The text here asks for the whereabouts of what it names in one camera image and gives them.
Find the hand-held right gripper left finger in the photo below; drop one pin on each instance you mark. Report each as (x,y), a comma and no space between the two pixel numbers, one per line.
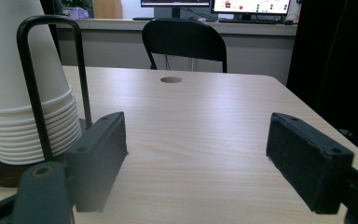
(98,161)

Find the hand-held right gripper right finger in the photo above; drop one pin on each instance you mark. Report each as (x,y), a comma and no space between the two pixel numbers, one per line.
(310,168)

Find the black curtain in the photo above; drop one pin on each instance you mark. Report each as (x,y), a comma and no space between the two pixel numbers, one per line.
(335,62)

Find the long background desk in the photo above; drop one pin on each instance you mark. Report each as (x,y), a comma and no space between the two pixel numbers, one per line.
(112,25)

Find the black computer mouse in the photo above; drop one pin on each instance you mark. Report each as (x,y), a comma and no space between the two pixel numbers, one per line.
(288,22)

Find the black folding chair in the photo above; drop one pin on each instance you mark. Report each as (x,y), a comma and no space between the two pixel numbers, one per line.
(183,40)

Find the purple bag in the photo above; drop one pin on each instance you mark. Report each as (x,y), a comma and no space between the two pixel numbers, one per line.
(78,13)

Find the black keyboard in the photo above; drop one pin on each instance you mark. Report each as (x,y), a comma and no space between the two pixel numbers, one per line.
(248,21)

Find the bright computer monitor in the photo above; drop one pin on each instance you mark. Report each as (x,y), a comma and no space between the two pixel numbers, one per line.
(251,6)

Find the dark computer monitor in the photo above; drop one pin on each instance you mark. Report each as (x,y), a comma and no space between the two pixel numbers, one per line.
(174,3)

